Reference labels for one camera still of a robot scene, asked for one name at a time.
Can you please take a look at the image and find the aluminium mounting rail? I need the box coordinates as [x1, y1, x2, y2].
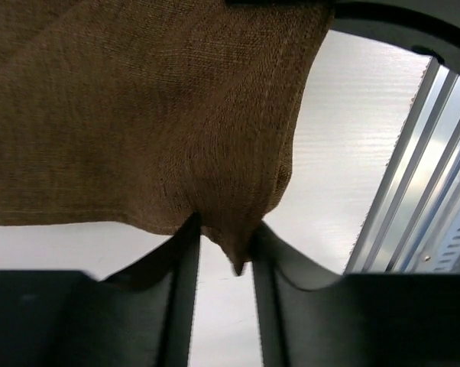
[345, 60, 460, 273]

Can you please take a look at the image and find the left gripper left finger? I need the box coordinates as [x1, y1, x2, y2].
[103, 213, 201, 366]

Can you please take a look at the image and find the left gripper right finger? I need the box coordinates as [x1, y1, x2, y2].
[251, 223, 348, 366]

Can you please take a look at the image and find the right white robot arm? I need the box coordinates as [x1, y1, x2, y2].
[323, 1, 460, 76]

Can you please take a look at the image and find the brown cloth napkin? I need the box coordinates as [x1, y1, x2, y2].
[0, 1, 334, 273]

